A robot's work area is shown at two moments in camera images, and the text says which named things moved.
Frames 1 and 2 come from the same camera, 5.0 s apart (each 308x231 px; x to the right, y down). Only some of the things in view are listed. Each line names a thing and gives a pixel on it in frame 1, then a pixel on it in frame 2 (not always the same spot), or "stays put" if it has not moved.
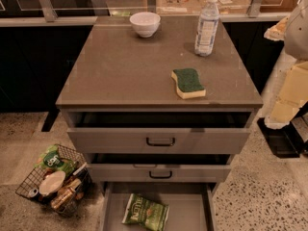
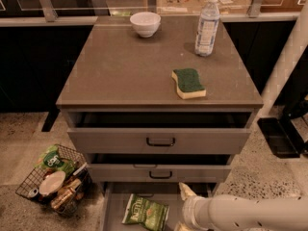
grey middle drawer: (156, 167) stays put
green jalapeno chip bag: (144, 212) stays put
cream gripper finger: (282, 112) → (182, 227)
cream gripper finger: (277, 32) → (186, 192)
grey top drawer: (154, 132) stays put
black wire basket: (61, 181) stays put
